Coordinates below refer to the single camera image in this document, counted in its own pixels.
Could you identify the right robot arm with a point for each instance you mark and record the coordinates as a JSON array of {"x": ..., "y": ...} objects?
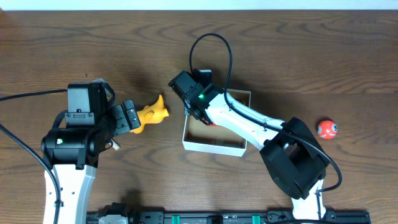
[{"x": 294, "y": 160}]

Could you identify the orange toy rhino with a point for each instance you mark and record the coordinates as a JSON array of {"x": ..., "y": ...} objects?
[{"x": 153, "y": 114}]

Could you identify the red toy ball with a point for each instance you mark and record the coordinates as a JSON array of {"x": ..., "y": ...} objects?
[{"x": 327, "y": 129}]

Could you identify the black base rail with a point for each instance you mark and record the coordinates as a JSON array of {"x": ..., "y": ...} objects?
[{"x": 121, "y": 213}]

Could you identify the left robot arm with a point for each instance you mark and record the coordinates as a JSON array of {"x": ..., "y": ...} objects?
[{"x": 72, "y": 146}]

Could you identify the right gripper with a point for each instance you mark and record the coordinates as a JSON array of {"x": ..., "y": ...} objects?
[{"x": 189, "y": 106}]

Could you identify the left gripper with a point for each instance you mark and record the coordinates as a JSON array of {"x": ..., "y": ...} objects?
[{"x": 125, "y": 116}]

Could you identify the white cardboard box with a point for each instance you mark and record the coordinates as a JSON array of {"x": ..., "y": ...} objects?
[{"x": 212, "y": 139}]

